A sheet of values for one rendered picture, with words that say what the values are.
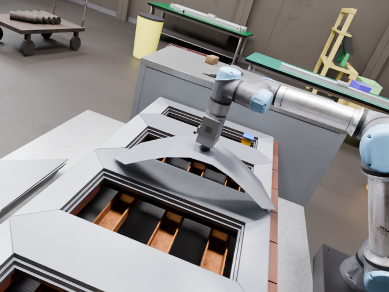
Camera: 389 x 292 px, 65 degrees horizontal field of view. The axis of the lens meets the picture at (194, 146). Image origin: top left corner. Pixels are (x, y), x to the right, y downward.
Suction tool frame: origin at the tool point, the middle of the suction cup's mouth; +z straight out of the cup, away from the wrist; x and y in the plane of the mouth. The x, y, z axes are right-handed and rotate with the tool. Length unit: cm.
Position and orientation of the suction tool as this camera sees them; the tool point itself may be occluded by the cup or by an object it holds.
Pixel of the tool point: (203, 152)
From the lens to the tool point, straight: 113.7
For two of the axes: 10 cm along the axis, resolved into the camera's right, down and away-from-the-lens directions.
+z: -2.6, 8.5, 4.7
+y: -3.6, 3.6, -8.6
